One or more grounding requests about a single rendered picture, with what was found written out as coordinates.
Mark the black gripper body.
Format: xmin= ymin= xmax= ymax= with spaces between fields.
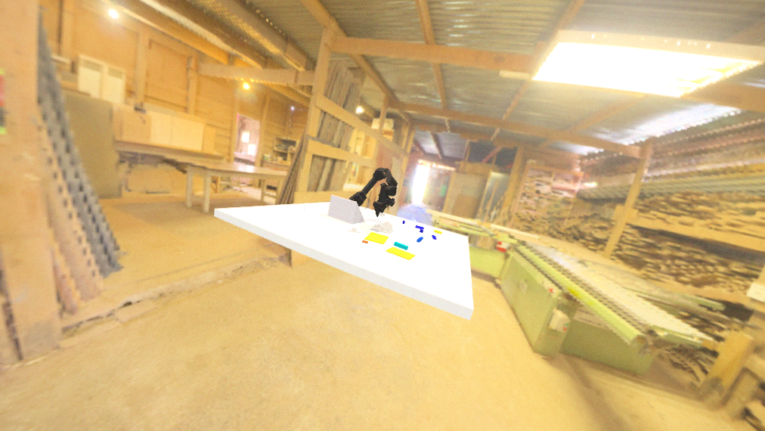
xmin=373 ymin=193 xmax=389 ymax=208

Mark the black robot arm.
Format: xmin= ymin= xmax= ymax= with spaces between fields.
xmin=349 ymin=167 xmax=398 ymax=206

